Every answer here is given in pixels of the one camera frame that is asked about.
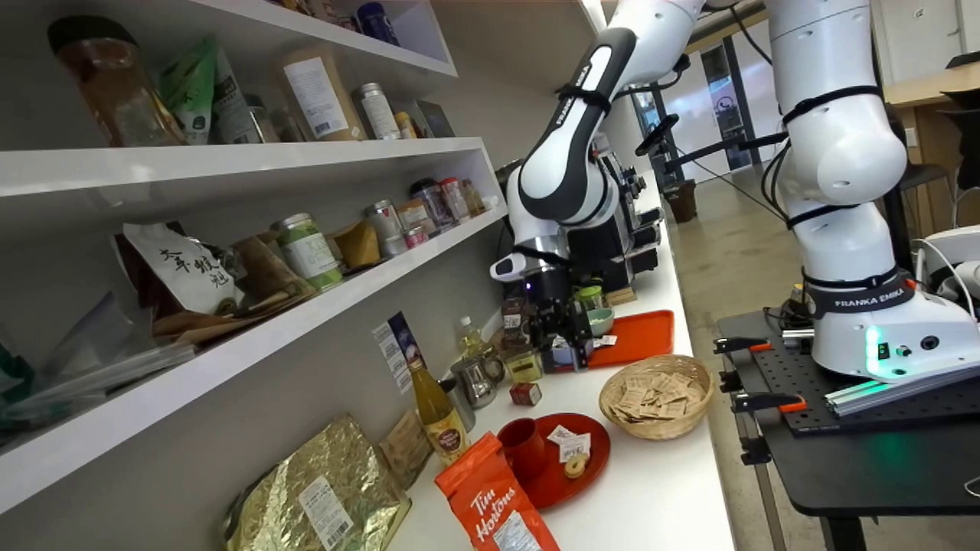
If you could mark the large brown glass jar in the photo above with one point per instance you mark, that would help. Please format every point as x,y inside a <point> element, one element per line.
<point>110,86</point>

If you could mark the clear yellow oil bottle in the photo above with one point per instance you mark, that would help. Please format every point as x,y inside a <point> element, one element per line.
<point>468,339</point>

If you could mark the green tin box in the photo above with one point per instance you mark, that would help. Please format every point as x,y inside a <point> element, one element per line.
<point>521,365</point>

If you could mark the white bottle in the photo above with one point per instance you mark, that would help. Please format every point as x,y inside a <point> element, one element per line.
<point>376,111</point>

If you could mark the brown carton with white label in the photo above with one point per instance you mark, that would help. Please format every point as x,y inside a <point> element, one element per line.
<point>320,95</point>

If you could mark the small yellow gold pouch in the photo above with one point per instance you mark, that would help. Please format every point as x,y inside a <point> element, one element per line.
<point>359,247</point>

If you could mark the jar with green lid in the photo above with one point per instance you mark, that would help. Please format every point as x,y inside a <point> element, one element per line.
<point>307,248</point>

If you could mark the glass jar with lid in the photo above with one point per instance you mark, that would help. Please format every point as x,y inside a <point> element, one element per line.
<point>474,382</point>

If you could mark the white bag with black characters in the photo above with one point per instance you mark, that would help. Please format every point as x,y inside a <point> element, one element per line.
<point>186,267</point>

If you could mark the amber syrup bottle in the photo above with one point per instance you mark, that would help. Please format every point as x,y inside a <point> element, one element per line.
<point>436,414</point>

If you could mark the light woven basket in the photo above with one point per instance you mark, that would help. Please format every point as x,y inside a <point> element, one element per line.
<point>613,414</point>

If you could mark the blue white carton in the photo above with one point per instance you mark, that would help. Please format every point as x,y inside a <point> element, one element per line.
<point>397,353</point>

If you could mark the white shelf unit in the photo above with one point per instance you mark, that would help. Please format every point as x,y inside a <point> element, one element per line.
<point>256,162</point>

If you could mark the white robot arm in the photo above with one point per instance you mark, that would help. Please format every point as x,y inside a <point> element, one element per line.
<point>836,154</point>

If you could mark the gold foil bag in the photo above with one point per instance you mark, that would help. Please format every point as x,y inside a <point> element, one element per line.
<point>317,501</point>

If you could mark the pile of beige paper packets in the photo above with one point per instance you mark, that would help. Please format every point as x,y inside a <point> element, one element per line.
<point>658,395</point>

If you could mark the green foil bag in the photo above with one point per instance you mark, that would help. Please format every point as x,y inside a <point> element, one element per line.
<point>202,95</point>

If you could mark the white sugar packet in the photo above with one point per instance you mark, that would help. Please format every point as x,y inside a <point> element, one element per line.
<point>579,449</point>
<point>557,440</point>

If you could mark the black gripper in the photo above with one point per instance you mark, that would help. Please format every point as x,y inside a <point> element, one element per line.
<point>557,291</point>

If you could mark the orange red coffee bag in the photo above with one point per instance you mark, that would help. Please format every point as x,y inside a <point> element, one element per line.
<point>494,505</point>

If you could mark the brown paper packet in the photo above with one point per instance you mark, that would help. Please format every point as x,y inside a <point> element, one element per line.
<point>405,449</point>

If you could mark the small red tin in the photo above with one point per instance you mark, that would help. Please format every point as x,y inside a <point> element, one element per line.
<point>524,394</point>

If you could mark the red plastic cup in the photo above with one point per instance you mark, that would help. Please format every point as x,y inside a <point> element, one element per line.
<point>521,449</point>

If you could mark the red plastic plate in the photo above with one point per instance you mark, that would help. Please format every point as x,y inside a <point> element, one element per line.
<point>586,463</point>

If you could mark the black robot table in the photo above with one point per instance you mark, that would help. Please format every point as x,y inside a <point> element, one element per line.
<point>877,459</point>

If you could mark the orange tray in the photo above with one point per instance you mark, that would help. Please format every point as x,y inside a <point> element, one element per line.
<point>636,339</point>

